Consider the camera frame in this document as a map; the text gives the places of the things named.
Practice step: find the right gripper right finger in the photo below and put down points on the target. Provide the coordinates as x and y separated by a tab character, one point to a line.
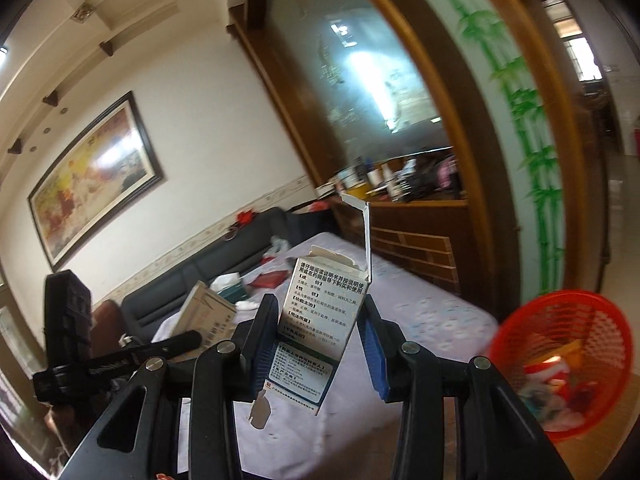
497	437

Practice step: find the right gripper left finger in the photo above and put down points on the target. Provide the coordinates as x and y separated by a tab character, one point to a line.
176	421

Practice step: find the beige cardboard box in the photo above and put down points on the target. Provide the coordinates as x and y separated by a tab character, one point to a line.
207	313

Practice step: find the red white snack bag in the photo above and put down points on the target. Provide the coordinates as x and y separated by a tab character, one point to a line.
552	372

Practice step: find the orange cardboard box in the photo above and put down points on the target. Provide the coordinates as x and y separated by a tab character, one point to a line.
570	350

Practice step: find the white medicine box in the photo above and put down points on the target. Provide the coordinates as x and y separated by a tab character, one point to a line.
320	311

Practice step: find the dark green tissue box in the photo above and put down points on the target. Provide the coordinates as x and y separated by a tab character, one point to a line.
230	286

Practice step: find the red flat pouch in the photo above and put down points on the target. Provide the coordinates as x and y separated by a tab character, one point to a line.
270	280

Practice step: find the red plastic mesh basket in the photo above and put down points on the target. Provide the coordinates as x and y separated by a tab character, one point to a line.
595	386

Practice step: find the black leather sofa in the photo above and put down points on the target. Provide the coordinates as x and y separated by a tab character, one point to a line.
147	307

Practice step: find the red flower ornament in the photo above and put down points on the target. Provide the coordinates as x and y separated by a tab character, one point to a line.
244	218

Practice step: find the wooden sideboard cabinet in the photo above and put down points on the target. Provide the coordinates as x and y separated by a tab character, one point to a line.
433	239

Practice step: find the framed horse painting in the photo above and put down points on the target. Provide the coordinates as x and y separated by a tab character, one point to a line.
102	171

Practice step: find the yellow container on sideboard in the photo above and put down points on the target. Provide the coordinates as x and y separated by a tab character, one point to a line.
360	191

